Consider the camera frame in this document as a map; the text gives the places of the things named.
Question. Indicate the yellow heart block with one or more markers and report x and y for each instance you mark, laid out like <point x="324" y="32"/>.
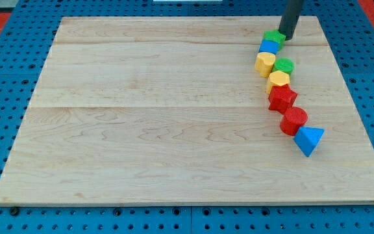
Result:
<point x="264" y="63"/>

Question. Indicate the red star block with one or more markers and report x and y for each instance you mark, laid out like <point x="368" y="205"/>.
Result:
<point x="281" y="98"/>

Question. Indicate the yellow hexagon block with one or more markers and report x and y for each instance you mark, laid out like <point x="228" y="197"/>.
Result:
<point x="277" y="78"/>

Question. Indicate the blue cube block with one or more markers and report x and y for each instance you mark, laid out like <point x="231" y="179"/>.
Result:
<point x="269" y="47"/>

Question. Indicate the red cylinder block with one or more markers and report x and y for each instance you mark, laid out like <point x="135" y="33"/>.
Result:
<point x="293" y="118"/>

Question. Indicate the green cylinder block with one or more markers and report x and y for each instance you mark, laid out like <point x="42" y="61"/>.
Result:
<point x="283" y="64"/>

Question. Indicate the green star block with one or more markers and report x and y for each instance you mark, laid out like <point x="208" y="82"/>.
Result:
<point x="275" y="36"/>

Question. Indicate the blue triangle block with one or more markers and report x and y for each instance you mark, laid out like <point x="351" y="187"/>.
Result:
<point x="307" y="139"/>

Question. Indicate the light wooden board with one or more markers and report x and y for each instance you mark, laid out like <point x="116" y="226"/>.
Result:
<point x="169" y="111"/>

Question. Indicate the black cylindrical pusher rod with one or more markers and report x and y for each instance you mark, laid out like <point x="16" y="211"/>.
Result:
<point x="290" y="18"/>

